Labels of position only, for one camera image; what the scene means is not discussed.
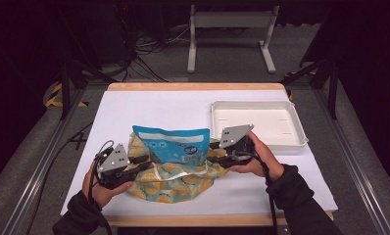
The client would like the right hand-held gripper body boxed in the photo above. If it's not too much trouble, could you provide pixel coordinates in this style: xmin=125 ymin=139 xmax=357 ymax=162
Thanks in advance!
xmin=218 ymin=123 xmax=256 ymax=169

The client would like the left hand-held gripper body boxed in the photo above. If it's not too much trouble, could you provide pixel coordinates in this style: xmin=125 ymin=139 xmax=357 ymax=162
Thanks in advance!
xmin=94 ymin=142 xmax=140 ymax=191

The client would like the blue snack packet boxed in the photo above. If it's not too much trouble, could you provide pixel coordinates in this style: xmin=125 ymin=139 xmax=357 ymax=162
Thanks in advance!
xmin=131 ymin=124 xmax=212 ymax=166

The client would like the person's right hand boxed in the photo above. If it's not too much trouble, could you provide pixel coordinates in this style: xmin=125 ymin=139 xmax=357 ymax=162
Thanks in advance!
xmin=230 ymin=131 xmax=285 ymax=182

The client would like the person's left hand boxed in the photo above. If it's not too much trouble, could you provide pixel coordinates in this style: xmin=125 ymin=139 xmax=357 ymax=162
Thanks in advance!
xmin=81 ymin=161 xmax=134 ymax=210

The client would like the white plastic tray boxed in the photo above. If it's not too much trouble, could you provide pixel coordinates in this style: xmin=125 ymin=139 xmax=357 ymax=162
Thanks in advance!
xmin=210 ymin=100 xmax=310 ymax=149

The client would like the white paper sheet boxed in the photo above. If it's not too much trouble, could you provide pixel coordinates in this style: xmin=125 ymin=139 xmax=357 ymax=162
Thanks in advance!
xmin=60 ymin=89 xmax=339 ymax=217

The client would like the wooden table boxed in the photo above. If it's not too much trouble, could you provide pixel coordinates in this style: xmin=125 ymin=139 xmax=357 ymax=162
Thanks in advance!
xmin=60 ymin=81 xmax=339 ymax=228

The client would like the yellow and black hazard tape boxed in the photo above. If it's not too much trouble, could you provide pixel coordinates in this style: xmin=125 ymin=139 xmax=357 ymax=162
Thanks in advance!
xmin=44 ymin=82 xmax=89 ymax=109

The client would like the grey metal stand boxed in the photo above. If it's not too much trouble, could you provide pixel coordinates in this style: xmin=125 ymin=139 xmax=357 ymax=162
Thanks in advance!
xmin=186 ymin=4 xmax=280 ymax=74

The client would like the left hand-held gripper cable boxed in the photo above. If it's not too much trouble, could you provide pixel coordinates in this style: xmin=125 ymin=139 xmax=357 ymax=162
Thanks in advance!
xmin=87 ymin=139 xmax=116 ymax=235

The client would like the hand-held gripper cable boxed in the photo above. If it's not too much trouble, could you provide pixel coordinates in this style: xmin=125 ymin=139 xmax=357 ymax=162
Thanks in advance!
xmin=233 ymin=150 xmax=279 ymax=235
xmin=87 ymin=139 xmax=116 ymax=235

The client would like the black floor cable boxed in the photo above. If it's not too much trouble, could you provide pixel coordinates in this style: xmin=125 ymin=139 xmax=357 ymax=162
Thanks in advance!
xmin=25 ymin=121 xmax=95 ymax=235

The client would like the right hand-held gripper cable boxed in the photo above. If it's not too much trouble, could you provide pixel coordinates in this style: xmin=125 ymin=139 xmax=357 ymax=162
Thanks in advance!
xmin=233 ymin=150 xmax=279 ymax=235

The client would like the aluminium rail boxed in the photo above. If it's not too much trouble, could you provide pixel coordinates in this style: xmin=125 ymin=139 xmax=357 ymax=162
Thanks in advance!
xmin=313 ymin=87 xmax=390 ymax=235
xmin=0 ymin=87 xmax=87 ymax=235

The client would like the black frame stand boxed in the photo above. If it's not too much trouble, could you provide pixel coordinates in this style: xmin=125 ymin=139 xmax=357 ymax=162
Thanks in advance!
xmin=280 ymin=58 xmax=340 ymax=120
xmin=59 ymin=58 xmax=117 ymax=120

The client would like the bundle of black floor cables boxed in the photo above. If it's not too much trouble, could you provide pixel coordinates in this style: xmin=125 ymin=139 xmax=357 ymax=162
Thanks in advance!
xmin=116 ymin=6 xmax=192 ymax=83

